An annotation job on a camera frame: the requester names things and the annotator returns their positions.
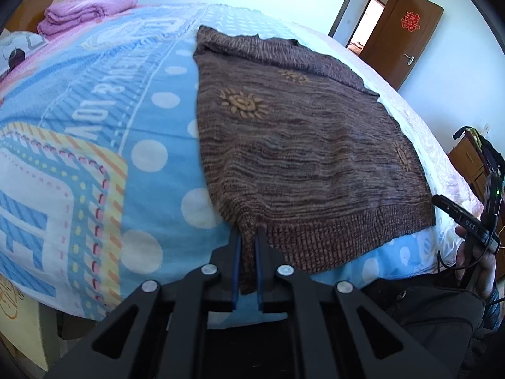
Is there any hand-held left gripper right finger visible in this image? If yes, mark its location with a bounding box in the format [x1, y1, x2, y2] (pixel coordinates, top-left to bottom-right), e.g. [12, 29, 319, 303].
[256, 231, 454, 379]

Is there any cream printed box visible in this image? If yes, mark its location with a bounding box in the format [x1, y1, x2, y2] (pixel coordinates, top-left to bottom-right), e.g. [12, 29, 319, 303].
[0, 272, 41, 364]

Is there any brown wooden door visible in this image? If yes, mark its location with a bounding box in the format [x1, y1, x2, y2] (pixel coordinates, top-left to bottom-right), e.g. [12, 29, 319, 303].
[360, 0, 445, 91]

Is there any brown knitted sweater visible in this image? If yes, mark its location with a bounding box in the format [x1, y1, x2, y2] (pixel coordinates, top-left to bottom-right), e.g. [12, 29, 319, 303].
[193, 26, 437, 295]

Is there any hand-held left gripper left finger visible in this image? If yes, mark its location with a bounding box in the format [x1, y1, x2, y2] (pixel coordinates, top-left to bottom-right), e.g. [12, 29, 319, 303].
[47, 229, 242, 379]

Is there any brown door frame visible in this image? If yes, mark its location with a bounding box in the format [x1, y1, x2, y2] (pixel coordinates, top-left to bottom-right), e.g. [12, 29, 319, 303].
[329, 0, 404, 49]

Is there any blue and pink printed bedsheet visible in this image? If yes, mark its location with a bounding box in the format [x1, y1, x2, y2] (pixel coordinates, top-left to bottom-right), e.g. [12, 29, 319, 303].
[0, 2, 487, 330]

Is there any person's dark clothing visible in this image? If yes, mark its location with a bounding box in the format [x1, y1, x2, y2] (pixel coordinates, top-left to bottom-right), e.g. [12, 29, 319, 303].
[362, 276, 489, 379]

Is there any person's right hand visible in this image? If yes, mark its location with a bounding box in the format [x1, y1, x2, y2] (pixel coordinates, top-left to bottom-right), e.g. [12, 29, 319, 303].
[454, 225, 500, 301]

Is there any wooden cabinet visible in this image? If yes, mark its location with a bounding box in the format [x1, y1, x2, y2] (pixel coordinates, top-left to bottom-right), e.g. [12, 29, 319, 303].
[448, 130, 494, 191]

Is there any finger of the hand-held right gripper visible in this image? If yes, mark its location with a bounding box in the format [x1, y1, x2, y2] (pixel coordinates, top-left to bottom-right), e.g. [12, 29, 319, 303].
[433, 194, 468, 226]

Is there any dark green cloth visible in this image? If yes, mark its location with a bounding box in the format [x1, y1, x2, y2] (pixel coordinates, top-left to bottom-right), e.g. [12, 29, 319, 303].
[454, 125, 505, 175]

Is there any cream and wood headboard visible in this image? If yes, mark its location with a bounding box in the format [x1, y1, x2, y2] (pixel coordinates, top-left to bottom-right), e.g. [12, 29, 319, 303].
[4, 0, 94, 33]

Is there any folded pink quilt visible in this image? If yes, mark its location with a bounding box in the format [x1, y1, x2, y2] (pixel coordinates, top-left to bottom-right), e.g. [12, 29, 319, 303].
[37, 0, 139, 41]

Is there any patterned pillow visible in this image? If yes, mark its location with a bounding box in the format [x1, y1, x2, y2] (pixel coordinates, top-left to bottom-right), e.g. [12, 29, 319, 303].
[0, 32, 51, 75]

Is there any black cable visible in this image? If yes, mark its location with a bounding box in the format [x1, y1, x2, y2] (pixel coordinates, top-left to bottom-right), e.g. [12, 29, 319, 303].
[437, 250, 465, 273]

